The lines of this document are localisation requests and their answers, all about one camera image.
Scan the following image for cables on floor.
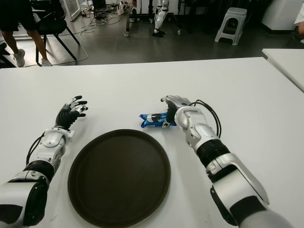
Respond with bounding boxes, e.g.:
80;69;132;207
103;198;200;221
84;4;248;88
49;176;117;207
79;3;122;34

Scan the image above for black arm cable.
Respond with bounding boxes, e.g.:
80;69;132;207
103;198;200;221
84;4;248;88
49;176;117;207
25;134;46;165
190;99;222;138

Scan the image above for white plastic stool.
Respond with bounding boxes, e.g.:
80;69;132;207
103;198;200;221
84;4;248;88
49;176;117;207
214;7;247;46

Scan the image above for person in white shirt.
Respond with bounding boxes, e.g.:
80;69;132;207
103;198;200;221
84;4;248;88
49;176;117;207
293;9;304;43

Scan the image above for dark brown round tray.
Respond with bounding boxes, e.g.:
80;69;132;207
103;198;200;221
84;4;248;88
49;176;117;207
67;129;171;226

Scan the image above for white cabinet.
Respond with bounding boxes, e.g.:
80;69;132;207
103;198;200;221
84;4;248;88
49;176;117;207
261;0;304;31

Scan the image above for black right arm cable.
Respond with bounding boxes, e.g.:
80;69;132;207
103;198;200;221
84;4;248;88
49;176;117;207
190;99;222;138

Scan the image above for white framed panel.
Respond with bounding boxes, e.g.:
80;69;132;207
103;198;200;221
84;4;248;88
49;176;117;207
62;0;82;22

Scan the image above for white humanoid robot leg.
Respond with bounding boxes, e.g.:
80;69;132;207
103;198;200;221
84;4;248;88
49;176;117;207
152;0;171;38

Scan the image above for blue Oreo cookie packet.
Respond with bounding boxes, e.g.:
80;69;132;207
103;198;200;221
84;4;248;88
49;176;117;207
139;113;177;129

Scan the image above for white bag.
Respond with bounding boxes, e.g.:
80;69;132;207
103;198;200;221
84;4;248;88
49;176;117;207
116;0;126;15

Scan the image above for black rolling metal frame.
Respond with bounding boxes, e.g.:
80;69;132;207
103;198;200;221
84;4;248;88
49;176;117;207
122;0;193;38

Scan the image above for person in black shorts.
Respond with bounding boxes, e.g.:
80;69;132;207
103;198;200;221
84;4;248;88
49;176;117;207
0;0;53;67

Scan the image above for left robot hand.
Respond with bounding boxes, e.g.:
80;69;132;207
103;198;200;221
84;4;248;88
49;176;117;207
55;95;89;131

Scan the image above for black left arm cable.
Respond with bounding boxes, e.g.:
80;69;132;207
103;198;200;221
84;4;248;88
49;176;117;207
25;134;46;165

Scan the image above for white side table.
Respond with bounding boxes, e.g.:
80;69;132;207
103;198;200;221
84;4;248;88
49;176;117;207
261;48;304;93

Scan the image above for black chair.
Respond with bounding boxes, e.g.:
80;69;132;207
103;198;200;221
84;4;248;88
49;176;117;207
30;0;81;66

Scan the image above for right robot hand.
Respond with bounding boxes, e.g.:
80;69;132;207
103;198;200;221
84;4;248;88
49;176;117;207
160;95;192;129

